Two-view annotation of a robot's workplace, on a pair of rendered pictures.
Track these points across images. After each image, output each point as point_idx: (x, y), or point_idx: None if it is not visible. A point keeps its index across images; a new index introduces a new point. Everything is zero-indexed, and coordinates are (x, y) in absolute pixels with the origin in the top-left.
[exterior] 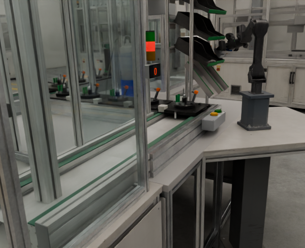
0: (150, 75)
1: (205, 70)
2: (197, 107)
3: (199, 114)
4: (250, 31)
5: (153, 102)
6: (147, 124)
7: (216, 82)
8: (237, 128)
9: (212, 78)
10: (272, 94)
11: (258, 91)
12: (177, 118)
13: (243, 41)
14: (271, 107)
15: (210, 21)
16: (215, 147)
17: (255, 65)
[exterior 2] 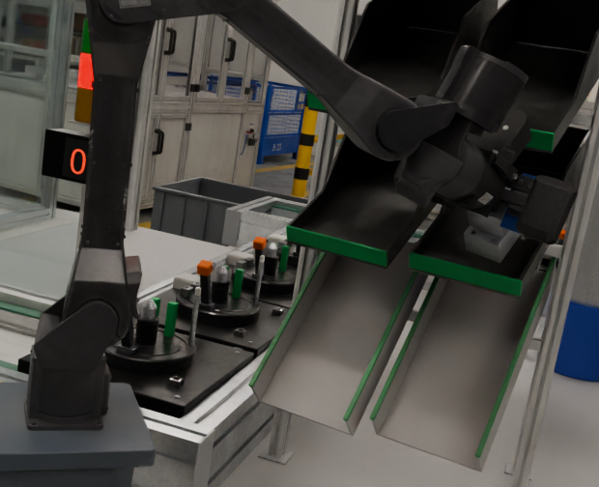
0: (46, 165)
1: (406, 288)
2: (117, 373)
3: (19, 373)
4: (277, 63)
5: (183, 305)
6: (2, 319)
7: (371, 365)
8: None
9: (381, 339)
10: None
11: (27, 398)
12: None
13: (355, 142)
14: None
15: (590, 47)
16: None
17: (78, 244)
